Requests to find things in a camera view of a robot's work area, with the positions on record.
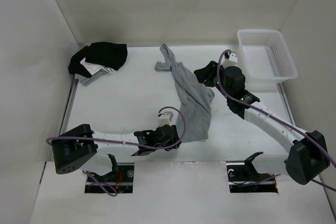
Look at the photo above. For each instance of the grey tank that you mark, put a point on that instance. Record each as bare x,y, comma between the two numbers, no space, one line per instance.
195,98
87,81

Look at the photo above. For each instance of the grey folded tank top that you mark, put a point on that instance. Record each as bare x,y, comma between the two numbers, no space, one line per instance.
87,81

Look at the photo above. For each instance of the aluminium table rail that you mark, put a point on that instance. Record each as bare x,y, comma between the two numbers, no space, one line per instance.
285,103
68,108

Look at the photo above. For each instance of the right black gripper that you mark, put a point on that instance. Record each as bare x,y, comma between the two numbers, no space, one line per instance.
207,73

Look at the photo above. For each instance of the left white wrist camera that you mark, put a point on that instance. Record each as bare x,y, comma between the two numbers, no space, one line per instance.
165,118

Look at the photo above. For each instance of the left aluminium table rail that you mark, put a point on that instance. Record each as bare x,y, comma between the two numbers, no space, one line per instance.
68,108

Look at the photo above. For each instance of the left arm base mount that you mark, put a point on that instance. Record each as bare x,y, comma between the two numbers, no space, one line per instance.
118,181

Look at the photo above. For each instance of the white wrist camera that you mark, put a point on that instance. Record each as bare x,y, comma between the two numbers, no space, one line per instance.
230,59
165,118

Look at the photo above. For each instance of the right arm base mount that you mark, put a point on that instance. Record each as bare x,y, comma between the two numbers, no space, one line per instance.
244,179

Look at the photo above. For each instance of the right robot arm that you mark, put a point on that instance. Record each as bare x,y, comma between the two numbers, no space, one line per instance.
307,151

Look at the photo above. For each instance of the right aluminium table rail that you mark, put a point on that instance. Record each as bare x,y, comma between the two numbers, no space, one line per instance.
285,103

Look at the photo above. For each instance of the white plastic basket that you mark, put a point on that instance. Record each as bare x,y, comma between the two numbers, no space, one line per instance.
265,56

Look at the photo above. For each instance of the white folded tank top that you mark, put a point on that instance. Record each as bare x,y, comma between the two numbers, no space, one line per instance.
95,68

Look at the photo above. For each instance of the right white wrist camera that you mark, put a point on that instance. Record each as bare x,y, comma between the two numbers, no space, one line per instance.
230,59

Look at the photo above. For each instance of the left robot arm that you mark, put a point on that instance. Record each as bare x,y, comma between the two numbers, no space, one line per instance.
97,153

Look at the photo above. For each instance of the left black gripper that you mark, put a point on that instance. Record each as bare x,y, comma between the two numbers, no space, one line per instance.
174,140

